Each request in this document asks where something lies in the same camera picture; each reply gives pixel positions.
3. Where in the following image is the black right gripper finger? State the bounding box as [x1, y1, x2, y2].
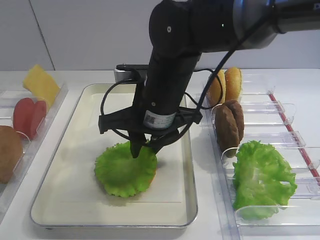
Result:
[149, 136, 175, 154]

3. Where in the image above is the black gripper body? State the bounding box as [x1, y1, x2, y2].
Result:
[98, 99, 203, 148]

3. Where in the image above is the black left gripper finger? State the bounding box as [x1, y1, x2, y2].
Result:
[129, 132, 147, 159]

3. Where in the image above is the green lettuce leaf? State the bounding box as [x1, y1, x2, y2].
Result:
[232, 140, 298, 221]
[94, 141, 158, 198]

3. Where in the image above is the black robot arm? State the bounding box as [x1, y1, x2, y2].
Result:
[98, 0, 320, 157]

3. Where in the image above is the front brown meat patty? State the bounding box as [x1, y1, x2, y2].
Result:
[214, 105, 240, 152]

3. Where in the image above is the brown meat patty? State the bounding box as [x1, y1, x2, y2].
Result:
[224, 99, 245, 141]
[214, 105, 240, 152]

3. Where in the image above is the rear brown meat patty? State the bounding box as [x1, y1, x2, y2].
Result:
[224, 99, 245, 141]

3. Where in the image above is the right red tomato slice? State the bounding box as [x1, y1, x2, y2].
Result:
[30, 100, 47, 140]

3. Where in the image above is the red tomato slice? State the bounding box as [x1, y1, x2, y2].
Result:
[13, 97, 35, 140]
[30, 100, 47, 140]

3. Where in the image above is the yellow cheese slice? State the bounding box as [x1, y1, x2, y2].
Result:
[22, 64, 60, 110]

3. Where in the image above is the left red tomato slice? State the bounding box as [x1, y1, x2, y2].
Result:
[13, 97, 35, 140]

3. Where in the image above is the green lettuce leaf in rack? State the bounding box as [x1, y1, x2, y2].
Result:
[232, 140, 298, 221]

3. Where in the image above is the white paper tray liner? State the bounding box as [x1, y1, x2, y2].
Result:
[59, 93, 185, 203]

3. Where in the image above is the left sesame bun top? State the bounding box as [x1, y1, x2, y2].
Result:
[207, 70, 226, 106]

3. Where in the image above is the sesame bun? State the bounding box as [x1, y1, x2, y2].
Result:
[224, 67, 243, 101]
[207, 70, 226, 106]

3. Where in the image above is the cream metal tray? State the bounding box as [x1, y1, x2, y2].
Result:
[30, 83, 198, 228]

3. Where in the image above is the right sesame bun top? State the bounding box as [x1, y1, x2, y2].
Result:
[224, 67, 243, 101]

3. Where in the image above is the clear acrylic right rack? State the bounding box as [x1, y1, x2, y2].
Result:
[193, 72, 320, 240]

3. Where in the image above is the clear acrylic rack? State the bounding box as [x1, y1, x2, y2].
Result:
[193, 72, 320, 240]
[0, 83, 68, 221]

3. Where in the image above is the brown bun in left rack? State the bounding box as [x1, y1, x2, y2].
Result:
[0, 125, 23, 184]

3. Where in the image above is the clear acrylic left rack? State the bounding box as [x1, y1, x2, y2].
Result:
[0, 83, 68, 221]

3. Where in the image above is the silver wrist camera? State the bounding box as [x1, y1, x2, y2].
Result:
[113, 64, 149, 83]

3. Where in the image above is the black cable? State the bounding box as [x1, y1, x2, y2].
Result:
[100, 0, 278, 141]

